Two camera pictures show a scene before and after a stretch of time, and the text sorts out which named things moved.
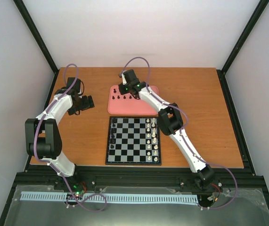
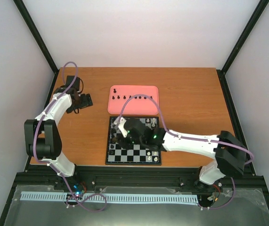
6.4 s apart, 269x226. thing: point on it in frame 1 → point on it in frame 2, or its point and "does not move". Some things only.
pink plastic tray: x=126 y=104 does not move
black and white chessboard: x=134 y=140 does not move
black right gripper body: x=123 y=92 → x=127 y=145
